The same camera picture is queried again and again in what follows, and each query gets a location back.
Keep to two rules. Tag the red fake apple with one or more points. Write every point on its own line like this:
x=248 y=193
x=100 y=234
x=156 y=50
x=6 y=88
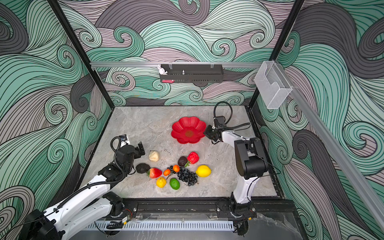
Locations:
x=193 y=158

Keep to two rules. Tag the small orange fake tangerine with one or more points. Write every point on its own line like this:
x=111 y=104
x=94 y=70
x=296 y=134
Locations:
x=167 y=172

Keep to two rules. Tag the dark fake avocado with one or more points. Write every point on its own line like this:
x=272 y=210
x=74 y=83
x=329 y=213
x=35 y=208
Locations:
x=142 y=168

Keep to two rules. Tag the large yellow fake lemon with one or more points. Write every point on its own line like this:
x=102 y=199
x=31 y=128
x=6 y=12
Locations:
x=203 y=171

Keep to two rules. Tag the dark fake grape bunch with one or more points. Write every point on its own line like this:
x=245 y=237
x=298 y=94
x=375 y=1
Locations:
x=188 y=177

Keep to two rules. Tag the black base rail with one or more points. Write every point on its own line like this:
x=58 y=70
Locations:
x=222 y=207

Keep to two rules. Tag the small yellow fake lemon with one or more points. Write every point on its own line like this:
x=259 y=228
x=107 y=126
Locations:
x=161 y=182

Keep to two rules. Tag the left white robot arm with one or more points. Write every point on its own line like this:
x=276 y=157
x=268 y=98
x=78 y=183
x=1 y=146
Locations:
x=93 y=201

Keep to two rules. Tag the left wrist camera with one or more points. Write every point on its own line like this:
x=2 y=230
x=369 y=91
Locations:
x=124 y=140

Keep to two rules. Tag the dark maroon fake fruit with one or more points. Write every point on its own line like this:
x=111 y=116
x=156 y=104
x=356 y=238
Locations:
x=183 y=161

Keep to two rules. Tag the cream fake pear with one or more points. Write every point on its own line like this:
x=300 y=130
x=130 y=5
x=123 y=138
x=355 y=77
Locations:
x=154 y=156

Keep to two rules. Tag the clear plastic wall bin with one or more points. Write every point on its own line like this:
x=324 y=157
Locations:
x=273 y=84

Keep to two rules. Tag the red flower-shaped fruit bowl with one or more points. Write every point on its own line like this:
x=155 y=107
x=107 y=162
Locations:
x=188 y=130

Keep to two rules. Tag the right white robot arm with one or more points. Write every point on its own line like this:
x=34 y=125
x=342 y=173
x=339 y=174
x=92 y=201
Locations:
x=250 y=166

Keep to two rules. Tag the white slotted cable duct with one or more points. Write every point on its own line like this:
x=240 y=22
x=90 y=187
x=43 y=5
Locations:
x=200 y=225

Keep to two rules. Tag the red fake mango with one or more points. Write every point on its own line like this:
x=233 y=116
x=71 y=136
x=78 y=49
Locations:
x=154 y=173

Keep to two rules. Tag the green fake lime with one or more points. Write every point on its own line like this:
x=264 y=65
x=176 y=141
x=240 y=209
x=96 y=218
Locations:
x=175 y=184

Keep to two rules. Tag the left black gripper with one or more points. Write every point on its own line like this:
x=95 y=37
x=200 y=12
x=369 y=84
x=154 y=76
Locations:
x=137 y=153

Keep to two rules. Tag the aluminium wall rail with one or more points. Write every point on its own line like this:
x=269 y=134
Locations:
x=138 y=64

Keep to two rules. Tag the small white figurine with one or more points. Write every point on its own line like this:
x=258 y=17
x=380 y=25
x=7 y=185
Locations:
x=161 y=70

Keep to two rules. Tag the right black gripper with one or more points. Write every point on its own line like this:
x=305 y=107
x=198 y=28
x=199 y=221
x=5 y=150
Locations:
x=206 y=132

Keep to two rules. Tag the black wall shelf tray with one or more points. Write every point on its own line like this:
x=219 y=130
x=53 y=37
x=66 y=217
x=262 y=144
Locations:
x=196 y=74

